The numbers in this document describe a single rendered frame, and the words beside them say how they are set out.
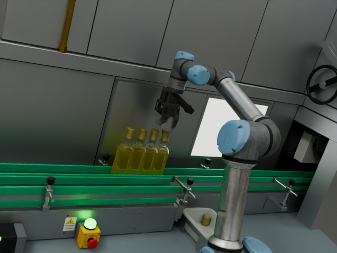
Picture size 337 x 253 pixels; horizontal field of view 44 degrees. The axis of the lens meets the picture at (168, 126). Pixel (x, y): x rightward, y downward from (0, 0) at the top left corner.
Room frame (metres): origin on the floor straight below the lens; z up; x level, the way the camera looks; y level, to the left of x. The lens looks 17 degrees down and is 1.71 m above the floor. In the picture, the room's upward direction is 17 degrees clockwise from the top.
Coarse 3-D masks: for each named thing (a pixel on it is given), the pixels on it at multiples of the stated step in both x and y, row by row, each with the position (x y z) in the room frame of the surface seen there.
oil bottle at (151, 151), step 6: (150, 150) 1.65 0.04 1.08; (156, 150) 1.67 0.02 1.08; (150, 156) 1.66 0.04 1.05; (156, 156) 1.68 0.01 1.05; (144, 162) 1.65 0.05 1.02; (150, 162) 1.66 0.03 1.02; (144, 168) 1.65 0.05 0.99; (150, 168) 1.67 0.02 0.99; (144, 174) 1.66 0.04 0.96; (150, 174) 1.67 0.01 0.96
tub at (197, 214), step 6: (186, 210) 1.69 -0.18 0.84; (192, 210) 1.71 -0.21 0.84; (198, 210) 1.73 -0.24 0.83; (204, 210) 1.75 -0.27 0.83; (210, 210) 1.76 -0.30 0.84; (186, 216) 1.64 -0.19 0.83; (192, 216) 1.71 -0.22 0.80; (198, 216) 1.73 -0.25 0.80; (216, 216) 1.72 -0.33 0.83; (192, 222) 1.60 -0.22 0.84; (198, 222) 1.73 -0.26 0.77; (210, 222) 1.74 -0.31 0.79; (198, 228) 1.56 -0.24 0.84; (204, 228) 1.70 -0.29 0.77; (210, 228) 1.71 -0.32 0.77; (204, 234) 1.53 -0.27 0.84; (210, 234) 1.66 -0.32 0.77
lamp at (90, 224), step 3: (87, 219) 1.36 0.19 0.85; (90, 219) 1.37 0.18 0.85; (93, 219) 1.37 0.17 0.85; (87, 222) 1.35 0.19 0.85; (90, 222) 1.35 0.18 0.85; (93, 222) 1.36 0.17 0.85; (84, 225) 1.35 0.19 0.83; (87, 225) 1.34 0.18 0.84; (90, 225) 1.34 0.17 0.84; (93, 225) 1.35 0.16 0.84; (87, 228) 1.34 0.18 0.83; (90, 228) 1.34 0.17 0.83; (93, 228) 1.35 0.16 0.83
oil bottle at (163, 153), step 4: (160, 148) 1.69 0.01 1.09; (164, 148) 1.70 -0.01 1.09; (160, 152) 1.68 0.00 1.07; (164, 152) 1.69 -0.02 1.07; (168, 152) 1.71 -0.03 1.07; (160, 156) 1.69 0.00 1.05; (164, 156) 1.70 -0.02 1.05; (156, 160) 1.68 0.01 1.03; (160, 160) 1.69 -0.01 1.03; (164, 160) 1.70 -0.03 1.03; (156, 164) 1.68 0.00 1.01; (160, 164) 1.69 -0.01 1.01; (164, 164) 1.70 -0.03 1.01; (156, 168) 1.68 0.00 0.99; (160, 168) 1.70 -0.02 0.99; (152, 172) 1.68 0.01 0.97; (156, 172) 1.69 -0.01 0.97; (160, 172) 1.70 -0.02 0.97
